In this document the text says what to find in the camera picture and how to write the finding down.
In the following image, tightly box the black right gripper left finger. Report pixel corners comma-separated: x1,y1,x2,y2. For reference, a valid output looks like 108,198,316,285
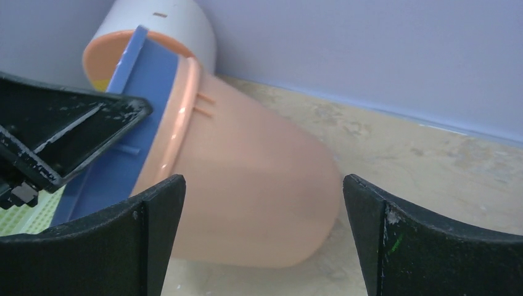
1,175,186,295

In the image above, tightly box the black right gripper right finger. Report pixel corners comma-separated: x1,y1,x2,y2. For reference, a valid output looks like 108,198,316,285
343,174,522,296

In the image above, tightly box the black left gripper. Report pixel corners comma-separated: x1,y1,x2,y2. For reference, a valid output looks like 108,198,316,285
1,73,152,210

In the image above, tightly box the blue plastic bucket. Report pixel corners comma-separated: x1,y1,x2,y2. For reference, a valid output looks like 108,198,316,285
51,26,178,226

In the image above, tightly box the orange plastic bucket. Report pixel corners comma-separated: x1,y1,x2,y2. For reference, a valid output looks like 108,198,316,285
133,57,342,268

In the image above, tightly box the pale green perforated basket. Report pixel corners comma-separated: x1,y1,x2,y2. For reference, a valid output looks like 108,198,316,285
1,187,65,236

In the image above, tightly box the cream cabinet with coloured drawers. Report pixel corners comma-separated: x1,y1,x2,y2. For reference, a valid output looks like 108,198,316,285
82,0,217,91

